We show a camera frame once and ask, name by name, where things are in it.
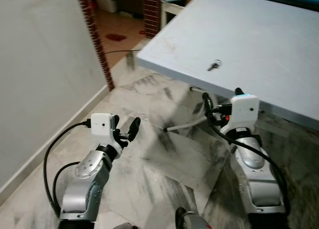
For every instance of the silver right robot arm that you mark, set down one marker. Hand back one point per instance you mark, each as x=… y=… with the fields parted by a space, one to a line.
x=254 y=174

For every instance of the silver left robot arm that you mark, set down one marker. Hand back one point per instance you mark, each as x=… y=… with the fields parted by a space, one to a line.
x=89 y=181

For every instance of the white table leg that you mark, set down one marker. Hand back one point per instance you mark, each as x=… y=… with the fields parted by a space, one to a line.
x=187 y=124

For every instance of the grey table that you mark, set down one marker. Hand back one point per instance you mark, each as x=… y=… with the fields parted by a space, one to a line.
x=249 y=40

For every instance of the tall red brick pillar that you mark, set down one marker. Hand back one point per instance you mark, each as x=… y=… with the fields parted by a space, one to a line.
x=94 y=40

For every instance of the dark robot left leg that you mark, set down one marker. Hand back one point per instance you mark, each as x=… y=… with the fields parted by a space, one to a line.
x=124 y=226

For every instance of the dark robot leg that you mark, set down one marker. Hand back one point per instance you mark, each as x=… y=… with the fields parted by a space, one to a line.
x=124 y=226
x=189 y=220

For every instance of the short red brick pillar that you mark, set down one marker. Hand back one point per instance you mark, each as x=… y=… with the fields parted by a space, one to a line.
x=151 y=12

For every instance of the dark robot right leg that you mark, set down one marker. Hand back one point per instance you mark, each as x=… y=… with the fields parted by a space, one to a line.
x=189 y=220

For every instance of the white bucket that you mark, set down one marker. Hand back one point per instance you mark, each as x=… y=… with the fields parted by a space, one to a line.
x=106 y=2

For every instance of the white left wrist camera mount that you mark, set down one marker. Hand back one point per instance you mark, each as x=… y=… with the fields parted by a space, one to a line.
x=102 y=123

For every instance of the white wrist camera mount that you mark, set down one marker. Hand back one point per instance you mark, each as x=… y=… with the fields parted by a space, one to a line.
x=245 y=109
x=102 y=123

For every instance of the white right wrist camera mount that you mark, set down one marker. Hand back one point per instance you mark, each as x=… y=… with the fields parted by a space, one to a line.
x=245 y=109

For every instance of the white furniture frame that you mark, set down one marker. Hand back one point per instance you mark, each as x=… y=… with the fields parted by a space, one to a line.
x=168 y=10

